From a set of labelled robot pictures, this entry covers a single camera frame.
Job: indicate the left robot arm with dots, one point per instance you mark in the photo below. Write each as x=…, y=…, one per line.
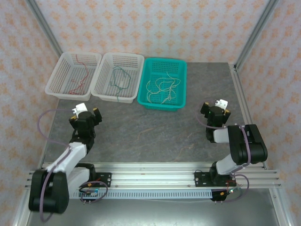
x=68, y=157

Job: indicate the teal plastic basket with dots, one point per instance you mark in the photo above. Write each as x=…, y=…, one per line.
x=162, y=68

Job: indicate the white plastic basket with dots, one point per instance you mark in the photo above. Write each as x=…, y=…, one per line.
x=136, y=70
x=63, y=70

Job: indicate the small electronics board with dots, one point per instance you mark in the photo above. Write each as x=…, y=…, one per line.
x=229, y=191
x=89, y=193

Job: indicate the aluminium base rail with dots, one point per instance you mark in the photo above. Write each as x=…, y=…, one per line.
x=152, y=175

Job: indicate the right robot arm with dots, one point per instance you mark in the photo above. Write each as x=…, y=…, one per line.
x=237, y=143

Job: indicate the aluminium table side rail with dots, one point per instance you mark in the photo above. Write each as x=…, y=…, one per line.
x=244, y=103

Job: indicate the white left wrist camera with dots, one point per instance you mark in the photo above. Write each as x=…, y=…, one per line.
x=81, y=107

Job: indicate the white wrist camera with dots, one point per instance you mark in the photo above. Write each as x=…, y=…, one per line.
x=222, y=103
x=81, y=107

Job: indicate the aluminium frame post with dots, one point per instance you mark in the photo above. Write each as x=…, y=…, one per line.
x=44, y=30
x=256, y=33

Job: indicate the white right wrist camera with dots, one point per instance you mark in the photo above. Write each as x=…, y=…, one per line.
x=222, y=103

